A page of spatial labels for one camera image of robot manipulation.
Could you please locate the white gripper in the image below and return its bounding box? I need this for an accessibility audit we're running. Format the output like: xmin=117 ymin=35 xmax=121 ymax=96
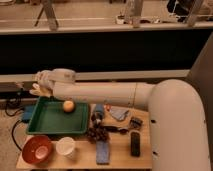
xmin=35 ymin=68 xmax=76 ymax=90

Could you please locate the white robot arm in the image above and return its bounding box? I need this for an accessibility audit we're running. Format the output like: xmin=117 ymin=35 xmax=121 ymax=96
xmin=35 ymin=69 xmax=211 ymax=171

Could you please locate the green plastic tray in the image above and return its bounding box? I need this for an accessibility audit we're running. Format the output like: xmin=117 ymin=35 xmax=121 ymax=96
xmin=27 ymin=97 xmax=90 ymax=136

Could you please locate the orange round fruit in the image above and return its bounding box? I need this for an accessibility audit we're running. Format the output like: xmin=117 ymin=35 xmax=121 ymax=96
xmin=63 ymin=101 xmax=75 ymax=113

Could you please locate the blue box on floor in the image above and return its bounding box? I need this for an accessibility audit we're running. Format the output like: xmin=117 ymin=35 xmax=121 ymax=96
xmin=22 ymin=105 xmax=34 ymax=123

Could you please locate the small red object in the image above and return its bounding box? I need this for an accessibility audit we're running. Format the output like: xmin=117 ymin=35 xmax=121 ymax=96
xmin=105 ymin=105 xmax=111 ymax=111

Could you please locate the dark grape bunch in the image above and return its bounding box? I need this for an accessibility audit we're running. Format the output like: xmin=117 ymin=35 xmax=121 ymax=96
xmin=87 ymin=127 xmax=109 ymax=143

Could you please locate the blue grey cloth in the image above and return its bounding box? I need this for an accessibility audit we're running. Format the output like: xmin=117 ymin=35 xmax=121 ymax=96
xmin=110 ymin=106 xmax=129 ymax=121

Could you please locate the black marker pen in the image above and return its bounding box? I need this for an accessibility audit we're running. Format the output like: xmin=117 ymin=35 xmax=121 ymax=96
xmin=103 ymin=126 xmax=128 ymax=134

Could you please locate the white plastic cup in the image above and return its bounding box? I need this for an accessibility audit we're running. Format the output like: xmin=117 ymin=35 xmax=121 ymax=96
xmin=56 ymin=137 xmax=76 ymax=158

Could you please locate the red bowl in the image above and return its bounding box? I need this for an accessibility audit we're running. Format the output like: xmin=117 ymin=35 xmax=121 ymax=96
xmin=22 ymin=135 xmax=53 ymax=164

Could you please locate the blue sponge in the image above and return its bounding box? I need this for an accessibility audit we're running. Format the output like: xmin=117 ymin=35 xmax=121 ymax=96
xmin=96 ymin=141 xmax=110 ymax=164

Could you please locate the small black gadget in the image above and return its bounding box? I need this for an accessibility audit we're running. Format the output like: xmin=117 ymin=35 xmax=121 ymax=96
xmin=129 ymin=117 xmax=143 ymax=130

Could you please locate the black remote control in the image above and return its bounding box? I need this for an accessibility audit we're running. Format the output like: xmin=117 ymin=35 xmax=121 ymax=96
xmin=131 ymin=132 xmax=140 ymax=157

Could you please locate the grey panel at right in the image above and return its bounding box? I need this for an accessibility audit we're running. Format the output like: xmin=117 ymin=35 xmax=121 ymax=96
xmin=186 ymin=33 xmax=213 ymax=111

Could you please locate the black cable on floor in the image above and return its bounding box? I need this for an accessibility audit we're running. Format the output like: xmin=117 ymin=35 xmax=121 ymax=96
xmin=4 ymin=89 xmax=26 ymax=152

